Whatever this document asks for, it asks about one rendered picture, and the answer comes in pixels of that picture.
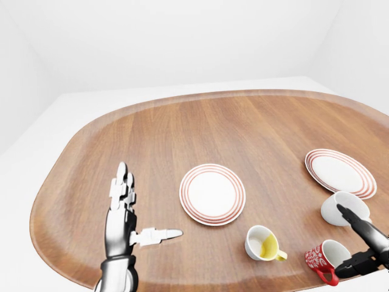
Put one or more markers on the red patterned mug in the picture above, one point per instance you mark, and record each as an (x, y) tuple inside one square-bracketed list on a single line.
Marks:
[(319, 258)]

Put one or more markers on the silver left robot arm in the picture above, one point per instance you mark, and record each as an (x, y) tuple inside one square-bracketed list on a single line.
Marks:
[(117, 275)]

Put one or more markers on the white plate with red rings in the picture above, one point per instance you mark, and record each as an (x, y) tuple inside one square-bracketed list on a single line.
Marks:
[(211, 194), (338, 171)]

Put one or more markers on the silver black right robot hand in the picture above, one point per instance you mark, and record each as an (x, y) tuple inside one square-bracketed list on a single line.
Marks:
[(369, 234)]

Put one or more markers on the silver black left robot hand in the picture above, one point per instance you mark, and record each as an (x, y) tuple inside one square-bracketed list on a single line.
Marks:
[(117, 231)]

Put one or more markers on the white and yellow mug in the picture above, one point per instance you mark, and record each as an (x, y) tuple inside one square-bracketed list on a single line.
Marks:
[(260, 243)]

